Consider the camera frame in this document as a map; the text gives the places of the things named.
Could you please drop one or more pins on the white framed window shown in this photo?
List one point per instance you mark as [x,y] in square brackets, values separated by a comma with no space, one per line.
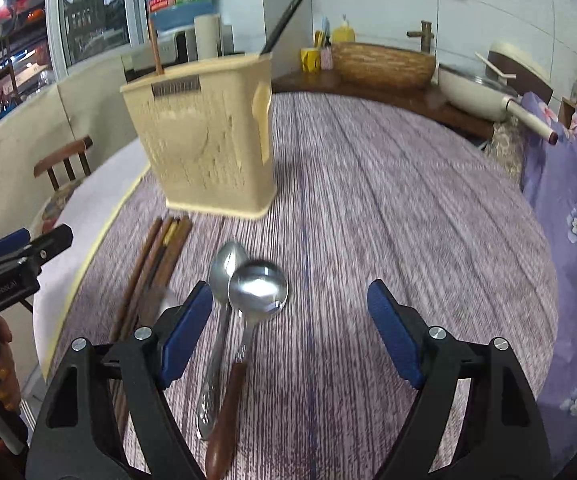
[93,10]

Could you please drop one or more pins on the wooden chair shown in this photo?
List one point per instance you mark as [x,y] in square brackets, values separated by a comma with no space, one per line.
[63,152]

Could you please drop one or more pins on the white cloth with yellow edge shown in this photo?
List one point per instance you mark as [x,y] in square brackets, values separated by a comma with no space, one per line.
[83,210]

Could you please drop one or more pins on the cream plastic utensil basket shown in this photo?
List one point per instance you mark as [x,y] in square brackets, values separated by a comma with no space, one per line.
[203,160]

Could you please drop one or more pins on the white appliance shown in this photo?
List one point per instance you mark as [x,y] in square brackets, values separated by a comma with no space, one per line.
[181,47]

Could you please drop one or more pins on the person's left hand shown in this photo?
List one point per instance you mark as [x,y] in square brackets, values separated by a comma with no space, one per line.
[8,370]

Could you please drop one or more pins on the dark wooden counter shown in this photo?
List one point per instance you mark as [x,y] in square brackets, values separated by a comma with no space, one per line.
[308,82]

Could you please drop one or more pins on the yellow soap bottle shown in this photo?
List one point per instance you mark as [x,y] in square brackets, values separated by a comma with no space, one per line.
[343,34]

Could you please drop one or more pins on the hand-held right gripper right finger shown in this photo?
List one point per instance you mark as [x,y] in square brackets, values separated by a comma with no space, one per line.
[393,335]

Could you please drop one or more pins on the pink floral bottle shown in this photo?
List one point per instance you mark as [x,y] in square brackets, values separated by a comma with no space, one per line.
[327,60]

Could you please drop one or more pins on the yellow cup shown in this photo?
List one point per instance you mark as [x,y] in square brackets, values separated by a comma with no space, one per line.
[311,60]

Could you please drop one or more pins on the woven basin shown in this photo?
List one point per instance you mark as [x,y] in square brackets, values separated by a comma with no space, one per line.
[383,67]

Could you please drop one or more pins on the purple striped tablecloth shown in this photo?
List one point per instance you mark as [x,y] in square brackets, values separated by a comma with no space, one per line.
[368,200]

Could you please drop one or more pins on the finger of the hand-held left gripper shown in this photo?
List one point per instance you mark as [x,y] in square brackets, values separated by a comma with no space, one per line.
[53,240]
[8,241]

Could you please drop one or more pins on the beige floral cloth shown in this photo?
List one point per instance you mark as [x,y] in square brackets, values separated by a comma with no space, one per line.
[506,147]

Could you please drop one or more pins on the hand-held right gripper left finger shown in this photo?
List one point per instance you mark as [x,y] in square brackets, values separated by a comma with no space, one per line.
[188,330]

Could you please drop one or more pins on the brown wooden chopstick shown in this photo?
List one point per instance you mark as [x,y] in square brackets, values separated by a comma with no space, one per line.
[138,272]
[153,260]
[173,255]
[156,45]

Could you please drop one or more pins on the floral chair cushion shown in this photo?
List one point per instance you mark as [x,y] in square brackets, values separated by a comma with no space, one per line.
[51,210]

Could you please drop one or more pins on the plain black chopstick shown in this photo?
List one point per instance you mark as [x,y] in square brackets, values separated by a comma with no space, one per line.
[288,15]

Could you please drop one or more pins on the bronze faucet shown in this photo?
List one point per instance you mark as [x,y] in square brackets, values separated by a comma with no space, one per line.
[426,37]

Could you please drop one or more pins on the glass pan lid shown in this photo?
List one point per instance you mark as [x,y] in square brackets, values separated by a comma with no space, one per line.
[478,80]

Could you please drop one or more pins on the purple floral cloth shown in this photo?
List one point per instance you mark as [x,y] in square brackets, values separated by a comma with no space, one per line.
[568,185]

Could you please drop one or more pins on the blue toothbrush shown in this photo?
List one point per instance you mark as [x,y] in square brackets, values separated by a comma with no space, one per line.
[324,27]

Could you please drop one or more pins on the cream frying pan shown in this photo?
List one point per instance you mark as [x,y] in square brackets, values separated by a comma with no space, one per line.
[468,100]

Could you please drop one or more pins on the cream and brown pot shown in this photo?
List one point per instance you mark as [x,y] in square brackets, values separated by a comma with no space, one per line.
[523,67]

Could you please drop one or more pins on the black chopstick with gold band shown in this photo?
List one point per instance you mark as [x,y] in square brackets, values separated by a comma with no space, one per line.
[170,234]

